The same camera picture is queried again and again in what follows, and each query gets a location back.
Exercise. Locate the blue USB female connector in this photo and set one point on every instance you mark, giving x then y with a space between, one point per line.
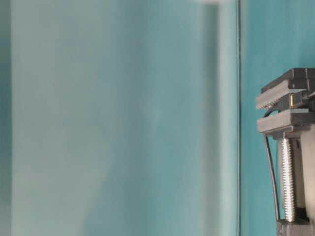
292 101

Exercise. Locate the grey bench vise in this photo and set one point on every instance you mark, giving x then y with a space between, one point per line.
289 136

